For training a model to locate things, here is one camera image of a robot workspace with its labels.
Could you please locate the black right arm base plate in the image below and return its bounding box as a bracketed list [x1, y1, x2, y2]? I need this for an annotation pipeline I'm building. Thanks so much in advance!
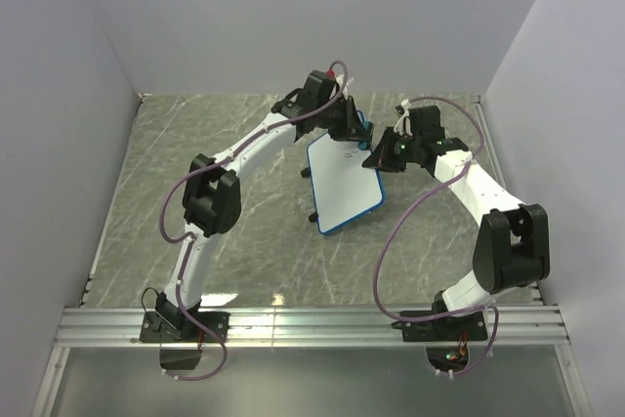
[391, 312, 488, 343]

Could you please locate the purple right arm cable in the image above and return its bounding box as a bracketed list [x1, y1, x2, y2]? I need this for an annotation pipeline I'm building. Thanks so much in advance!
[374, 96, 500, 379]

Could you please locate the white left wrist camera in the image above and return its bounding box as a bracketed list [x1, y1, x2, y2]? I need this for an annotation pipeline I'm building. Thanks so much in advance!
[335, 74, 354, 100]

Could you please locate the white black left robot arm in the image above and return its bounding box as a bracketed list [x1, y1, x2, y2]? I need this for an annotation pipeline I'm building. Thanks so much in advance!
[155, 68, 373, 341]

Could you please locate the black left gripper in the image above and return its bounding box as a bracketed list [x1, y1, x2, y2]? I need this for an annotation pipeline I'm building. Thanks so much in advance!
[317, 98, 372, 145]

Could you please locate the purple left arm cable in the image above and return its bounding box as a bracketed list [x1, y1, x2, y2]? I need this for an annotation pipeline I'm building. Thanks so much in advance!
[160, 61, 349, 384]

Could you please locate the aluminium front rail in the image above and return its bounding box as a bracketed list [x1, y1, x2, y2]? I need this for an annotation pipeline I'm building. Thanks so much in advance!
[53, 305, 569, 349]

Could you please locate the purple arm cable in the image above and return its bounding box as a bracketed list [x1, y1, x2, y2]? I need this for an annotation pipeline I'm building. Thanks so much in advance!
[160, 61, 349, 384]
[374, 96, 500, 379]

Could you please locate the blue black whiteboard eraser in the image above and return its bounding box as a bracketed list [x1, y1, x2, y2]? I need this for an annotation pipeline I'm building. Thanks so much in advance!
[357, 121, 374, 150]

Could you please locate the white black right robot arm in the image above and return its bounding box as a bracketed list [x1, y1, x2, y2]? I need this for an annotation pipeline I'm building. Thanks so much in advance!
[364, 98, 551, 339]

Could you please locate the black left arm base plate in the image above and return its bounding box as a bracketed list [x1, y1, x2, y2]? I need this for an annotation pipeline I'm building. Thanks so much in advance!
[139, 312, 229, 344]

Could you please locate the blue framed whiteboard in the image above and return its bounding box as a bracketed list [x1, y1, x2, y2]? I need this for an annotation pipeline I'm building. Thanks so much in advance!
[300, 133, 386, 235]

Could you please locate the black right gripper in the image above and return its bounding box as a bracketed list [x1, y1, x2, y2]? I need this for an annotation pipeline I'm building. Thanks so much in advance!
[361, 128, 420, 174]

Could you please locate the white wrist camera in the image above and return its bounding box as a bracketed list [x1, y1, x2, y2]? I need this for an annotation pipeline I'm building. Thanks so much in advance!
[335, 74, 354, 100]
[394, 100, 413, 138]

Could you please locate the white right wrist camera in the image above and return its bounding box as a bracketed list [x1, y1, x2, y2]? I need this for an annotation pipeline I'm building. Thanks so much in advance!
[394, 100, 413, 138]

